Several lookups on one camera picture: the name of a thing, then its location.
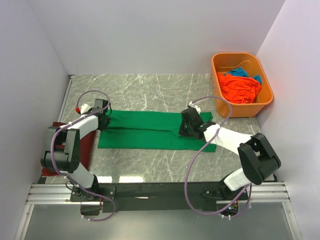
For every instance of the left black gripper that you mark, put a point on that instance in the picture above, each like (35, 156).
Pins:
(103, 128)

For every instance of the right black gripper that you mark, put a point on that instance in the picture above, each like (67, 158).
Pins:
(181, 130)

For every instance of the green t shirt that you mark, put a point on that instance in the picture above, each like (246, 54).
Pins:
(151, 130)

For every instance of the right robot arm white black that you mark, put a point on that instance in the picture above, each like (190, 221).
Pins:
(257, 157)

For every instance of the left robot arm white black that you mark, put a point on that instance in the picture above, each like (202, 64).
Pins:
(81, 176)

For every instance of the folded dark red t shirt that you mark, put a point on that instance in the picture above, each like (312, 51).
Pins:
(86, 147)

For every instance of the orange t shirt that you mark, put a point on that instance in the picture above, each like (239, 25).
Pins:
(238, 89)

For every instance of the orange plastic basket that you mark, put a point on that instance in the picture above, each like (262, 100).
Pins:
(226, 61)

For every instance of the blue t shirt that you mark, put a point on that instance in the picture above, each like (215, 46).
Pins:
(240, 72)

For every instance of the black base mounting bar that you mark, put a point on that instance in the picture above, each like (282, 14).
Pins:
(155, 196)

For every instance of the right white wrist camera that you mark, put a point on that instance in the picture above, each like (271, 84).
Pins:
(196, 107)

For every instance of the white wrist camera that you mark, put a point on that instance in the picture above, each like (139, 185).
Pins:
(196, 107)
(83, 109)

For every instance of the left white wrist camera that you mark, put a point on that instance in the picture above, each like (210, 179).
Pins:
(83, 109)

